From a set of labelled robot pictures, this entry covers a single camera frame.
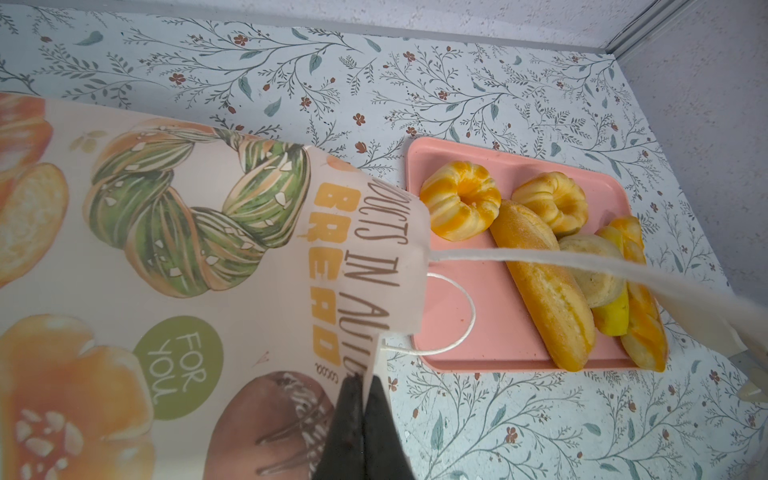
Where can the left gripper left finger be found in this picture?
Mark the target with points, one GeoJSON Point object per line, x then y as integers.
{"type": "Point", "coordinates": [343, 454]}

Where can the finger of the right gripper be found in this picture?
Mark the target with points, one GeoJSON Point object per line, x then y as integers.
{"type": "Point", "coordinates": [734, 327]}

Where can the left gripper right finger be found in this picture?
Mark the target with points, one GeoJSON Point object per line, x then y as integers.
{"type": "Point", "coordinates": [384, 458]}

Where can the yellow orange striped fake bread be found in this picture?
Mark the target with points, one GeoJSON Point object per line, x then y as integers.
{"type": "Point", "coordinates": [645, 342]}

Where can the small round fake bread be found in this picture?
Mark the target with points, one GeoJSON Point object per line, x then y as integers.
{"type": "Point", "coordinates": [599, 288]}

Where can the long baguette fake bread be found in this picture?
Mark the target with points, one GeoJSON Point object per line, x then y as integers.
{"type": "Point", "coordinates": [550, 293]}

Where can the golden bundt cake fake bread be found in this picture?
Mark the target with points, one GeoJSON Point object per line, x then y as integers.
{"type": "Point", "coordinates": [557, 199]}

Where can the printed paper bag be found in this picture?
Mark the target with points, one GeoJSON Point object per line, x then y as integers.
{"type": "Point", "coordinates": [180, 301]}

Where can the striped ring doughnut fake bread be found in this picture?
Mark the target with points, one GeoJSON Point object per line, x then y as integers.
{"type": "Point", "coordinates": [463, 200]}

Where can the small yellow fake bread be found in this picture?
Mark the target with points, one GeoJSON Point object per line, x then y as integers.
{"type": "Point", "coordinates": [612, 319]}

